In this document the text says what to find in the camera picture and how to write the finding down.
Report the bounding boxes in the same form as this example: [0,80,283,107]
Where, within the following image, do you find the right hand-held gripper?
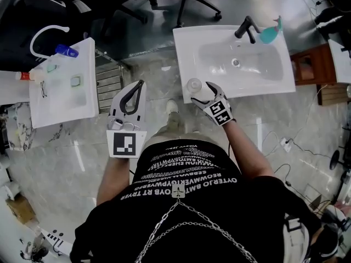
[190,81,237,127]

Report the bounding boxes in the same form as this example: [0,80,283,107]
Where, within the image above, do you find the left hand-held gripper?
[106,79,148,159]

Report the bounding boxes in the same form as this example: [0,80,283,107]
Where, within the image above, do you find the clear plastic bottle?
[183,77,205,101]

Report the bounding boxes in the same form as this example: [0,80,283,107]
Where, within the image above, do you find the person's right forearm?
[223,119,275,178]

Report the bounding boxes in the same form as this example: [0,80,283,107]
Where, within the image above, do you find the person's left forearm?
[95,155,138,207]

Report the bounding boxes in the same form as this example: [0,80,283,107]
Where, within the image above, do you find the white sink counter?
[28,37,100,129]
[172,25,297,105]
[327,38,351,85]

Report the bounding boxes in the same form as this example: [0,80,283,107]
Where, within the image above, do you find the black sink faucet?
[234,15,262,44]

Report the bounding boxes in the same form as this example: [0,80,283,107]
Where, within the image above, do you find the metal slatted rack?
[95,60,123,111]

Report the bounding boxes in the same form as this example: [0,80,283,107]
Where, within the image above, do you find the white shoe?
[166,98,179,115]

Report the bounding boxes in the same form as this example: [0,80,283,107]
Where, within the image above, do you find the khaki trousers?
[153,110,194,142]

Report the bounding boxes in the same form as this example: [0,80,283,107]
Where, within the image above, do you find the blue toiletry container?
[54,44,80,59]

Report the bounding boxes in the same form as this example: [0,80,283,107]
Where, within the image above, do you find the teal whale-shaped holder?
[258,15,284,45]

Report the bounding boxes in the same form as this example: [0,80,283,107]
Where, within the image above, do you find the white power strip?
[279,136,293,152]

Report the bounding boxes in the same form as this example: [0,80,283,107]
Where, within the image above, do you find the orange-capped white tube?
[15,68,45,82]

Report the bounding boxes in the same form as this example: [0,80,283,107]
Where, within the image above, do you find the white curved faucet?
[29,25,70,60]

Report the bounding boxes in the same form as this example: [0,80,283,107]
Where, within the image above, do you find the marble slab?
[4,102,37,151]

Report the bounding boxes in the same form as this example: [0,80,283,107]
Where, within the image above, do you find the white side table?
[0,70,31,106]

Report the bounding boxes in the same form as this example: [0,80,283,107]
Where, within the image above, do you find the brown wooden cabinet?
[290,43,338,87]

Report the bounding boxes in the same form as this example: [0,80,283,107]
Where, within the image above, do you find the wooden slatted crate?
[317,83,351,106]

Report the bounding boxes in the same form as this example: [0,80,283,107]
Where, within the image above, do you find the black printed t-shirt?
[69,139,323,263]

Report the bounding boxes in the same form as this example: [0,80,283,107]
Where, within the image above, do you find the black round stand base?
[329,149,341,171]

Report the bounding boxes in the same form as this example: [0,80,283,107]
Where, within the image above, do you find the cardboard box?
[5,194,37,225]

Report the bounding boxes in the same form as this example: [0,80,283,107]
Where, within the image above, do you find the white printed paper sheet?
[40,228,73,258]

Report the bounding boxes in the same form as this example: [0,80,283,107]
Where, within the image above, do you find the black floor cable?
[274,138,334,199]

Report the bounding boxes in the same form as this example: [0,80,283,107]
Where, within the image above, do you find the silver chain necklace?
[134,186,259,263]

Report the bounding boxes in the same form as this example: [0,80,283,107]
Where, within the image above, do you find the beige strapped pouch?
[281,213,311,263]

